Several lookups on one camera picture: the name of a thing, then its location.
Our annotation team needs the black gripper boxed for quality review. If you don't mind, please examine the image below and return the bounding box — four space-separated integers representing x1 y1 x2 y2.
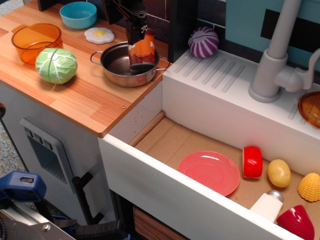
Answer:
101 0 148 45

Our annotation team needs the orange beans can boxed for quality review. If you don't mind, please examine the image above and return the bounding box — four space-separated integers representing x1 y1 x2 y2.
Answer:
128 29 156 71

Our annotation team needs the orange transparent plastic pot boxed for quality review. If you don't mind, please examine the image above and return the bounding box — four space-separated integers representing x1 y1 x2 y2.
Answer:
11 23 64 66

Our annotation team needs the orange transparent pot lid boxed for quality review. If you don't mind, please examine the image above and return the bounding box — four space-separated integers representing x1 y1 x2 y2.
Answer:
297 91 320 129

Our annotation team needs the toy fried egg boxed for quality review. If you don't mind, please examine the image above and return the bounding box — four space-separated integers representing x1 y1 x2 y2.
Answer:
84 27 115 45

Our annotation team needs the teal plastic bowl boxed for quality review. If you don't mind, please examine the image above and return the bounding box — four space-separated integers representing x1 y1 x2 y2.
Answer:
59 1 98 30

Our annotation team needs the purple toy cabbage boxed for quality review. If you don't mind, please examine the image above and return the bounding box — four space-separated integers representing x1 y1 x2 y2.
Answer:
188 26 220 59

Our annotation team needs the wooden toy countertop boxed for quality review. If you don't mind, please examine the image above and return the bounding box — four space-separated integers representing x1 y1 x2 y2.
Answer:
0 0 168 137

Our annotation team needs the green toy cabbage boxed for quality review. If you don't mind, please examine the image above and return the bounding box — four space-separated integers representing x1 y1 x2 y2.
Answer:
35 48 78 85

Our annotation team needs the white toy sink cabinet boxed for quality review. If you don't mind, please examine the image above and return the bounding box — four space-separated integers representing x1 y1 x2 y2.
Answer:
99 51 320 240

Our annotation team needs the grey toy faucet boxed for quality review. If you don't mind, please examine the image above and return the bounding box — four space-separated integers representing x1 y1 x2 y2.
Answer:
248 0 320 103

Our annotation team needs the grey toy oven door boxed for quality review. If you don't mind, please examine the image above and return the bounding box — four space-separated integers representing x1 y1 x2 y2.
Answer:
20 118 75 194

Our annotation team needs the pink plastic plate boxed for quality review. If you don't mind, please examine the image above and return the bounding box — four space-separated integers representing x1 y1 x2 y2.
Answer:
178 150 241 196

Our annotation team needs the red toy cheese wheel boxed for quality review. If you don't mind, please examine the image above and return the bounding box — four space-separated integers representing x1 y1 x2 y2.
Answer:
242 146 263 179

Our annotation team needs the blue plastic clamp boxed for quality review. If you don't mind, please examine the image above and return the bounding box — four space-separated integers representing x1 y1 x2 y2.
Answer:
0 170 47 204

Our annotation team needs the yellow toy potato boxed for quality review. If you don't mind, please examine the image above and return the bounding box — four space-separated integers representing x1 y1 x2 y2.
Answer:
267 159 291 188

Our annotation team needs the white salt shaker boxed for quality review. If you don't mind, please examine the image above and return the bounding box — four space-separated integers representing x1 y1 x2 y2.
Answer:
250 190 284 223

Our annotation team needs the yellow toy corn piece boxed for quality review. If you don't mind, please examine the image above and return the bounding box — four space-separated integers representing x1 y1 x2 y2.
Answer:
297 172 320 202

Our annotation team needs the red toy pepper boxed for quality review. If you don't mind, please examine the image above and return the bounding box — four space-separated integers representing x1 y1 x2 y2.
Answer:
276 205 315 240

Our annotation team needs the steel pot with handles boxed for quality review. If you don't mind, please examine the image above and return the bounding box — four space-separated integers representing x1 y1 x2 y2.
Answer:
90 42 171 88

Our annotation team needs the black oven door handle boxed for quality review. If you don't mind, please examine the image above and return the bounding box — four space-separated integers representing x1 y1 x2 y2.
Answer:
72 172 104 225

